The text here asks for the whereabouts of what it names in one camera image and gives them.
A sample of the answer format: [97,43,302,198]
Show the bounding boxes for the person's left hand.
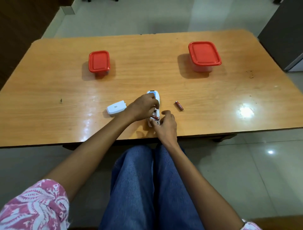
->
[125,93,160,123]

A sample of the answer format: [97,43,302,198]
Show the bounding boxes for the person's right hand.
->
[151,110,178,145]

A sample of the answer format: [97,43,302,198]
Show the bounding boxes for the white remote control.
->
[146,91,161,127]

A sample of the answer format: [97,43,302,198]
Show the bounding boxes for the person's left forearm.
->
[44,110,136,202]

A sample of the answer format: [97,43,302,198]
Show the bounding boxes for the person's right forearm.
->
[158,140,244,230]

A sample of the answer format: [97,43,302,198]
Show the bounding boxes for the white battery cover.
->
[107,100,127,115]

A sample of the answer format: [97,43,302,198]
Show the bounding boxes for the small red-lidded plastic container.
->
[89,50,111,77]

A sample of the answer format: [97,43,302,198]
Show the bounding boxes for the blue jeans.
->
[98,143,205,230]

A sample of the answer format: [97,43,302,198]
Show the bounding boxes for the large red-lidded plastic container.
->
[188,41,222,72]

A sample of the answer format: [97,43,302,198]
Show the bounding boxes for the pink floral shirt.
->
[0,179,262,230]

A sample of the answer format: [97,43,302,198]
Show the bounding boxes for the dark grey cabinet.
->
[258,0,303,72]

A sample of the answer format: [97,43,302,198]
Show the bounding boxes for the dark wooden door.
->
[0,0,60,91]

